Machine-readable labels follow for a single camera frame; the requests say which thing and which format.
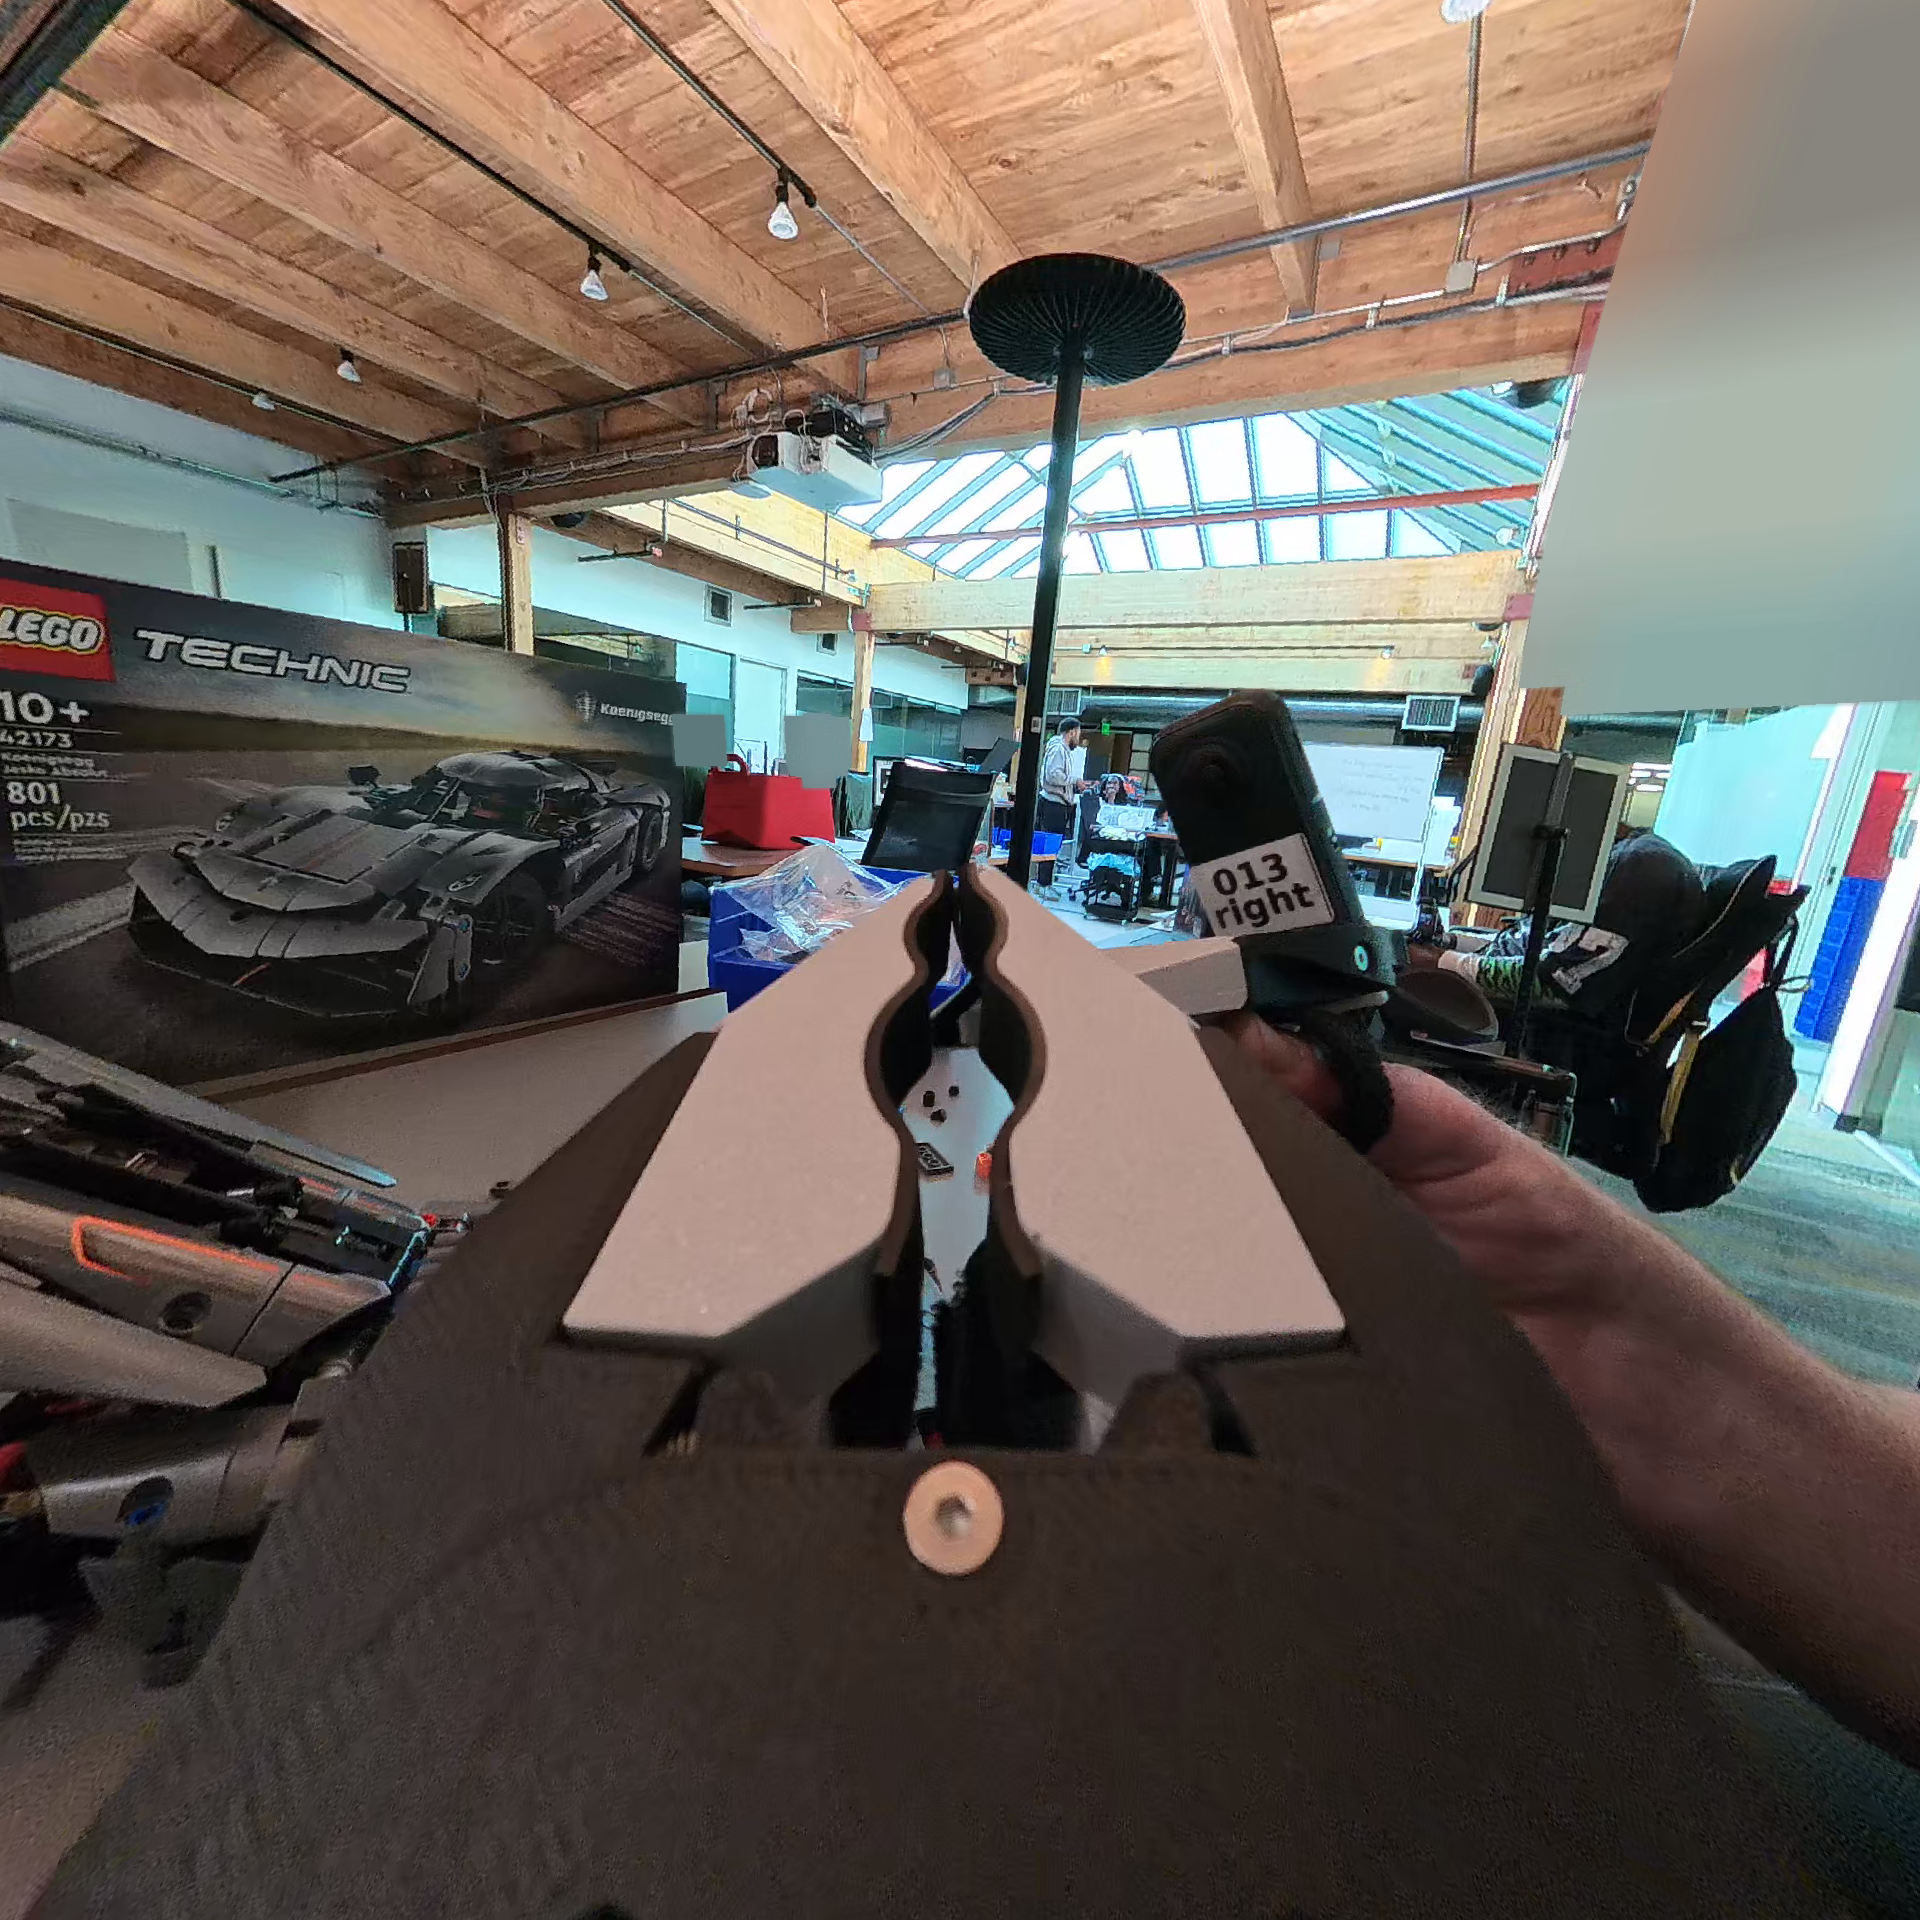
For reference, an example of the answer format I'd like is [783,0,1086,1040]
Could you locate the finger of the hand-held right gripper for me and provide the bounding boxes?
[1122,935,1247,1022]

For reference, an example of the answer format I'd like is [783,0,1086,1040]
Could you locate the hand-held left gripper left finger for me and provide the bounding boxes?
[562,873,959,1451]

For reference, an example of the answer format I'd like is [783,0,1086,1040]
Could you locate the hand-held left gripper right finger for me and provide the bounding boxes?
[953,864,1353,1451]

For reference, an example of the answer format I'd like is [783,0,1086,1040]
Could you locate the person's right forearm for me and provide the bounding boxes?
[1512,1185,1920,1761]

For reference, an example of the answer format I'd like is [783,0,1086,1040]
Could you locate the grey lego car model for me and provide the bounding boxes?
[0,1022,466,1637]

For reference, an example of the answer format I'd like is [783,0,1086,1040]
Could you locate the lego set cardboard box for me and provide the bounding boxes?
[0,556,690,1087]

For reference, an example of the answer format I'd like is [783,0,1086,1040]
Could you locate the person's right hand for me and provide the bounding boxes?
[1231,1017,1618,1339]

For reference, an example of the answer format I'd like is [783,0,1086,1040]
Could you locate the whiteboard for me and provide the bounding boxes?
[1299,740,1441,845]

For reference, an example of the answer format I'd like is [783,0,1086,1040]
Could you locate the blue plastic bin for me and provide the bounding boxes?
[707,867,974,1022]

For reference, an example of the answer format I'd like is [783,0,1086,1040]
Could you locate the clear plastic bags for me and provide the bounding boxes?
[737,838,930,962]

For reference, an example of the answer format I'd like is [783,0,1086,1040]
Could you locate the monitor on stand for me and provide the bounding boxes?
[1469,740,1635,1051]

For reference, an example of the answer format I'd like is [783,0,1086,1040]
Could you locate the red bag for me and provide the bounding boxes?
[700,753,839,846]

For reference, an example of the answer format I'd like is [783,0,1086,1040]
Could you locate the black floor lamp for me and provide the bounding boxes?
[964,253,1186,890]

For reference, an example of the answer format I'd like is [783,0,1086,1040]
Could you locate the black backpack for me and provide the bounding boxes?
[1623,857,1814,1213]

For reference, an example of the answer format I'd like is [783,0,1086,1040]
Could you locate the white ceiling projector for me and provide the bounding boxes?
[744,396,888,514]

